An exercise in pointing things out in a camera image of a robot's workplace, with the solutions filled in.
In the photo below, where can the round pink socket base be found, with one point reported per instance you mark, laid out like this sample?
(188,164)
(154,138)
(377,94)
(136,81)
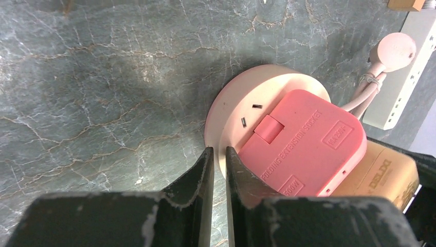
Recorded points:
(246,100)

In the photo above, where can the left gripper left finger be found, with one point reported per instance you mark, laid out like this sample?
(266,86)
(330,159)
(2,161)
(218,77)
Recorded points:
(178,215)

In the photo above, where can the beige dragon print plug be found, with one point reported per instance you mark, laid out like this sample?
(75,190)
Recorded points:
(382,172)

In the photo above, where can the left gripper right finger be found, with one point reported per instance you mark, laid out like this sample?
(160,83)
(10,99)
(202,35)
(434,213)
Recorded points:
(260,216)

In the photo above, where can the pink folding extension socket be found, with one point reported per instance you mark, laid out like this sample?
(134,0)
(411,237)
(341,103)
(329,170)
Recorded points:
(305,147)

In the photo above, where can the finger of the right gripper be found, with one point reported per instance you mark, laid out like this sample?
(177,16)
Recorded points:
(421,212)

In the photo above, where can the small brown block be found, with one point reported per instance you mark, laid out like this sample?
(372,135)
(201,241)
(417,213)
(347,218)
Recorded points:
(405,5)

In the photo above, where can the small white power strip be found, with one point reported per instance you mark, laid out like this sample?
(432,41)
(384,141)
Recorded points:
(386,109)

